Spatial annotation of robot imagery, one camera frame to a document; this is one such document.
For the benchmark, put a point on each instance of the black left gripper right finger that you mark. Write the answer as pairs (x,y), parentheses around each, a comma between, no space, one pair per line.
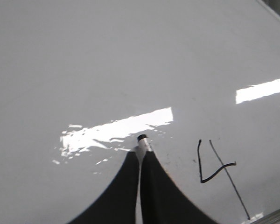
(161,200)

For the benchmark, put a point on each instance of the white whiteboard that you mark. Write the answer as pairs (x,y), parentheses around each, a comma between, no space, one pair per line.
(81,79)

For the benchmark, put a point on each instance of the white whiteboard marker pen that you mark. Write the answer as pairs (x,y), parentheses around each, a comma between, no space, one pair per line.
(140,150)

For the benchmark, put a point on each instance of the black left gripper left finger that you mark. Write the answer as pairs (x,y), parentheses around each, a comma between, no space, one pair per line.
(117,204)

